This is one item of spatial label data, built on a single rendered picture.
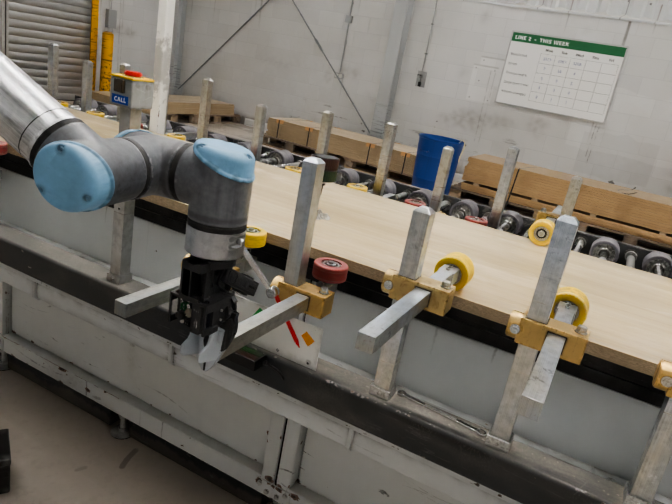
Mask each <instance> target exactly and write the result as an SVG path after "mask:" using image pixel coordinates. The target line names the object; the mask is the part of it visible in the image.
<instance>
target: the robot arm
mask: <svg viewBox="0 0 672 504"><path fill-rule="evenodd" d="M0 136H1V137H2V138H3V139H4V140H5V141H6V142H7V143H8V144H9V145H11V146H12V147H13V148H14V149H15V150H16V151H17V152H18V153H19V154H21V155H22V156H23V157H24V158H25V159H26V160H27V161H28V162H29V164H30V166H31V167H33V176H34V181H35V184H36V186H37V188H38V190H39V192H40V193H41V195H42V196H43V198H44V199H45V200H46V201H47V202H48V203H50V204H51V205H52V206H54V207H56V208H57V209H60V210H62V211H66V212H90V211H95V210H98V209H101V208H103V207H105V206H109V205H113V204H117V203H121V202H125V201H129V200H135V199H139V198H143V197H147V196H151V195H157V196H161V197H165V198H168V199H172V200H176V201H179V202H182V203H186V204H188V215H187V224H186V234H185V244H184V248H185V250H186V251H187V252H188V253H189V254H190V257H187V258H184V259H183V260H182V269H181V279H180V288H179V289H176V290H173V291H170V300H169V310H168V320H167V322H171V321H173V320H175V319H178V318H179V319H180V322H181V323H183V325H185V326H187V327H190V329H189V331H190V334H189V336H188V338H187V339H186V340H185V341H184V342H183V343H182V344H181V346H180V354H181V355H183V356H184V355H192V354H196V357H197V361H198V363H199V365H200V367H201V369H202V370H204V371H205V372H206V371H208V370H209V369H211V368H212V367H213V366H214V365H215V364H216V363H217V362H218V361H219V359H220V358H221V357H222V355H223V354H224V352H225V351H226V349H227V348H228V347H229V345H230V344H231V342H232V341H233V339H234V337H235V336H236V333H237V330H238V316H239V312H237V302H238V300H237V298H236V297H235V292H236V293H237V294H240V295H241V294H242V295H245V296H247V294H248V295H251V296H254V295H255V292H256V290H257V288H258V285H259V283H258V282H256V281H254V278H252V277H250V276H249V275H247V274H243V273H240V272H238V271H236V270H234V269H232V268H233V267H235V265H236V260H237V259H238V258H240V257H241V256H242V255H243V251H244V244H245V237H246V229H247V223H248V216H249V208H250V201H251V194H252V186H253V182H254V180H255V174H254V170H255V157H254V155H253V153H252V152H251V151H249V150H248V149H246V148H244V147H242V146H240V145H237V144H234V143H231V142H225V141H223V140H218V139H211V138H201V139H198V140H197V141H196V142H195V143H194V144H192V143H188V142H184V141H180V140H176V139H172V138H168V137H164V136H160V135H156V134H153V133H151V132H149V131H145V130H133V129H130V130H125V131H122V132H120V133H119V134H117V135H116V136H115V137H114V138H102V137H100V136H99V135H98V134H97V133H96V132H95V131H94V130H92V129H91V128H90V127H89V126H88V125H87V124H85V123H84V122H83V121H82V120H81V119H80V118H78V117H75V116H74V115H73V114H71V113H70V112H69V111H68V110H67V109H66V108H65V107H64V106H62V105H61V104H60V103H59V102H58V101H57V100H56V99H54V98H53V97H52V96H51V95H50V94H49V93H48V92H46V91H45V90H44V89H43V88H42V87H41V86H40V85H38V84H37V83H36V82H35V81H34V80H33V79H32V78H30V77H29V76H28V75H27V74H26V73H25V72H24V71H23V70H21V69H20V68H19V67H18V66H17V65H16V64H15V63H13V62H12V61H11V60H10V59H9V58H8V57H7V56H5V55H4V54H3V53H2V52H1V51H0ZM231 288H232V289H231ZM230 289H231V290H230ZM232 290H233V291H232ZM234 291H235V292H234ZM176 298H178V304H177V312H175V313H172V314H171V311H172V301H173V300H174V299H176ZM181 299H182V302H181ZM180 302H181V305H180Z"/></svg>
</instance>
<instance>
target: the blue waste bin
mask: <svg viewBox="0 0 672 504"><path fill-rule="evenodd" d="M463 145H464V149H465V142H464V141H462V140H461V141H460V140H457V139H453V138H449V137H444V136H439V135H434V134H426V133H419V142H418V148H417V154H416V160H415V166H414V172H413V178H412V183H411V185H412V186H415V187H419V188H423V189H429V190H431V191H433V189H434V184H435V180H436V176H437V172H438V167H439V163H440V159H441V155H442V150H443V148H444V147H446V146H450V147H453V148H454V154H453V158H452V162H451V167H450V171H449V175H448V179H447V183H446V187H445V191H444V194H445V195H449V191H450V188H451V185H452V182H453V178H454V175H455V172H456V168H457V165H458V162H459V161H460V158H461V155H462V153H463V151H464V149H463ZM462 149H463V151H462Z"/></svg>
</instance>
